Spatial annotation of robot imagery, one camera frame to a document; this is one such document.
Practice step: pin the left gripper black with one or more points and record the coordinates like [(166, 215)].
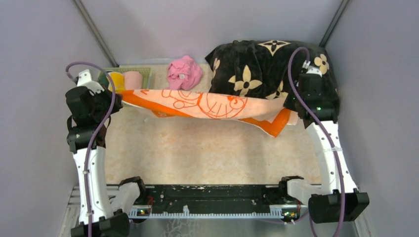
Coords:
[(106, 93)]

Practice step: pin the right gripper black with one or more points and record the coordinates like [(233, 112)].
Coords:
[(287, 103)]

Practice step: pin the grey yellow duck towel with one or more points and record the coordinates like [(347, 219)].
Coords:
[(118, 80)]

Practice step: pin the orange peach towel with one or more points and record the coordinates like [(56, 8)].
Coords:
[(268, 115)]

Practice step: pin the black floral pillow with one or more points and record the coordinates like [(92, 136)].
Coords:
[(258, 69)]

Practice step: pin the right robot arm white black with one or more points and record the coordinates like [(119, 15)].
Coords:
[(337, 198)]

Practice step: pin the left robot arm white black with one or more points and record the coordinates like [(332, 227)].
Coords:
[(99, 216)]

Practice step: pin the rolled dark green towel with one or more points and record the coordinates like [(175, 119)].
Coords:
[(102, 80)]

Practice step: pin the rolled peach towel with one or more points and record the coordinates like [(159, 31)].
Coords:
[(133, 80)]

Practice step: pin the green plastic basket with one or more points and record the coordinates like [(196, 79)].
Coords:
[(145, 71)]

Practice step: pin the pink towel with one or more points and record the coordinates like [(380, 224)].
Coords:
[(184, 74)]

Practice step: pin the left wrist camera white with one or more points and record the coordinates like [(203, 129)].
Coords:
[(85, 79)]

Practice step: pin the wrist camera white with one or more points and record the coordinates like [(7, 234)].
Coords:
[(308, 69), (85, 79)]

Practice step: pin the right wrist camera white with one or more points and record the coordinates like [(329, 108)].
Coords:
[(308, 69)]

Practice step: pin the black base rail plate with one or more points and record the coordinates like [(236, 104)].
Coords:
[(218, 201)]

